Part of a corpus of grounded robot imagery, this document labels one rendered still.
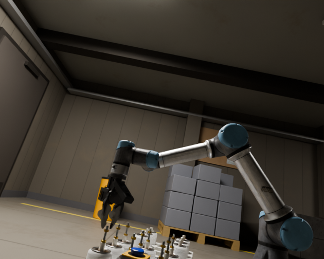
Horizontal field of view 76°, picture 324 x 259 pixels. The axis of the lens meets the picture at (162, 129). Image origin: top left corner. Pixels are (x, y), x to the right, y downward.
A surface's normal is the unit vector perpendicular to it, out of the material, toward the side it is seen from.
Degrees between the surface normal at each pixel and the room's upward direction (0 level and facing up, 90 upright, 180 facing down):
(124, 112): 90
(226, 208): 90
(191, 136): 90
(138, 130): 90
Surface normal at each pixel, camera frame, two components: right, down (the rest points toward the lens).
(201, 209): 0.12, -0.29
